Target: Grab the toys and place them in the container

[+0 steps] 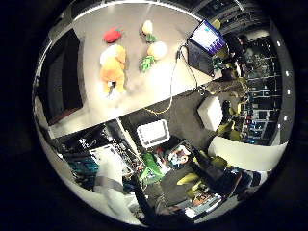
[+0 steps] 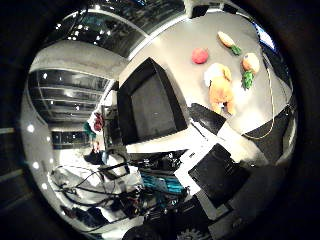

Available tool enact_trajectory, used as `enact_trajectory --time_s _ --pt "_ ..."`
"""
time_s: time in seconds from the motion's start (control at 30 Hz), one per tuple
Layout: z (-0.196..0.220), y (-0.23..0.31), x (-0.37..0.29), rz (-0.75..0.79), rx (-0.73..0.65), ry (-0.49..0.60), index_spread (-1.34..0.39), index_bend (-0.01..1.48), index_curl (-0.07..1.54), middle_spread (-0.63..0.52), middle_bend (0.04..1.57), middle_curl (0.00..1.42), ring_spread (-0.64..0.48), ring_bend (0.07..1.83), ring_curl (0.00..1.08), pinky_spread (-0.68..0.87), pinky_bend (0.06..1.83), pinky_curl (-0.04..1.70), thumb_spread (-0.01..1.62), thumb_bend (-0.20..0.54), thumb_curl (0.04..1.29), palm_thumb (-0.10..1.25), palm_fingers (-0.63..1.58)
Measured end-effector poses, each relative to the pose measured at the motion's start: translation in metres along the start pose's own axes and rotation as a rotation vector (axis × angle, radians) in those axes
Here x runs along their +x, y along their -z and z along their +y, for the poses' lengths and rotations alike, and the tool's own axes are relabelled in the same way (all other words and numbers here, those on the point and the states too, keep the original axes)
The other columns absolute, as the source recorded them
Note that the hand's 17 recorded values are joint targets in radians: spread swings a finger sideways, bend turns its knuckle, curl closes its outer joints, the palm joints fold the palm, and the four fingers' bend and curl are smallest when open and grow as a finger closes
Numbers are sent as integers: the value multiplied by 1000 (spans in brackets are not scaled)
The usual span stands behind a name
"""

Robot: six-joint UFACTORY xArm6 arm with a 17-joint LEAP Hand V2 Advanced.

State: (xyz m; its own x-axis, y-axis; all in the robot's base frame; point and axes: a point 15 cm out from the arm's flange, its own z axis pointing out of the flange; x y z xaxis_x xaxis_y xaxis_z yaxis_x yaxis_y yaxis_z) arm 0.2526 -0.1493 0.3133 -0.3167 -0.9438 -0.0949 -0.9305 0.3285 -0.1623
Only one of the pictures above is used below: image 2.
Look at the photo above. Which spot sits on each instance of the red tomato plush toy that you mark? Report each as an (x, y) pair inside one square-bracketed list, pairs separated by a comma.
[(200, 55)]

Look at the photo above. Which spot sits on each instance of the teal ribbed panel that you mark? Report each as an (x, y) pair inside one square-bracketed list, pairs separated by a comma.
[(163, 184)]

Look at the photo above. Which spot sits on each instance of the long carrot plush toy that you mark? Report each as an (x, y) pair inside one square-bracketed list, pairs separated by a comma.
[(226, 39)]

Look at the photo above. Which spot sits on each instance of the black rectangular container bin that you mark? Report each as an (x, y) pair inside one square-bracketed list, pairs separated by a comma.
[(150, 106)]

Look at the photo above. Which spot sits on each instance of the orange and white fox plush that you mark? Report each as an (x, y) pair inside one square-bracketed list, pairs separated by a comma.
[(220, 90)]

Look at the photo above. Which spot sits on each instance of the laptop with blue screen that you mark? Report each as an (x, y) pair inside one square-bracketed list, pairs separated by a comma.
[(265, 37)]

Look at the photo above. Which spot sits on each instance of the small black open box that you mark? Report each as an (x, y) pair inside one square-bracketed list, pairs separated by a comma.
[(113, 170)]

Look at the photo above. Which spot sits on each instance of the person in red top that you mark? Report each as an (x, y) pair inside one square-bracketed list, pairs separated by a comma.
[(97, 122)]

